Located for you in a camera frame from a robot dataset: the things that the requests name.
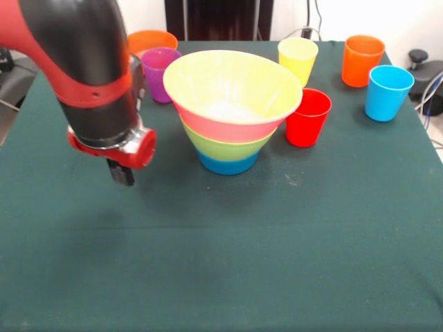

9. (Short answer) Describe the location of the purple cup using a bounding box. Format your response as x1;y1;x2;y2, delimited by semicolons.
141;47;183;104

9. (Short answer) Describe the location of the green bowl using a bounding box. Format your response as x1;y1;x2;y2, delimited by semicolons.
179;119;274;163

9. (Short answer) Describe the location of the black round knob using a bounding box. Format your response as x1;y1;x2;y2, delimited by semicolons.
408;49;430;71

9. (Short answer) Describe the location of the large orange bowl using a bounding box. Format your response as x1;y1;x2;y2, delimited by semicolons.
162;49;304;125

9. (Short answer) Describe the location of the white cable bundle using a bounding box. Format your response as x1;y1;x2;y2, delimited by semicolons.
414;71;443;118

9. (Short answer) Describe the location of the black hanging cable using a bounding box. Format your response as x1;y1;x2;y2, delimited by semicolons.
313;0;325;41

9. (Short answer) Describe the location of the large pink bowl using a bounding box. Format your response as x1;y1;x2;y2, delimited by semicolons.
172;100;288;145

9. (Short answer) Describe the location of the red cup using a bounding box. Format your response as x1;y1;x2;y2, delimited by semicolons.
285;88;333;149

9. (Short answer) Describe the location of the blue cup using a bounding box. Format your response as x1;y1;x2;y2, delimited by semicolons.
364;65;415;122

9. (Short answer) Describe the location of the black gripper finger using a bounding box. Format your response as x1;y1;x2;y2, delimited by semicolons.
106;158;126;185
120;166;136;187

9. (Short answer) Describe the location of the dark green table cloth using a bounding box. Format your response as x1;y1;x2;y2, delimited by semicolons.
0;38;443;332

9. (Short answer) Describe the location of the small dark orange bowl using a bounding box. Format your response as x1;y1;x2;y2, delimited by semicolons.
127;29;179;59

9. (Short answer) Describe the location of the blue bowl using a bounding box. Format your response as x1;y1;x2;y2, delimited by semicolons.
195;147;262;176

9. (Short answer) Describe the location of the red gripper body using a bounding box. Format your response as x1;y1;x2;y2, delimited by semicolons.
67;128;157;171

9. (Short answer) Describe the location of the yellow cup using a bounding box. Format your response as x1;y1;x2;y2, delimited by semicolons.
278;37;319;89

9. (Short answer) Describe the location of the orange cup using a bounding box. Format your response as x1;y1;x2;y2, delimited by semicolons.
341;34;386;89

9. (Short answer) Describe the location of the black equipment box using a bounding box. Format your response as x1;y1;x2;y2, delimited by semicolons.
0;46;15;70

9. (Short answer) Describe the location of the black round base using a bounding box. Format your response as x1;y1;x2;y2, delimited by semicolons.
410;60;443;117
0;57;42;101

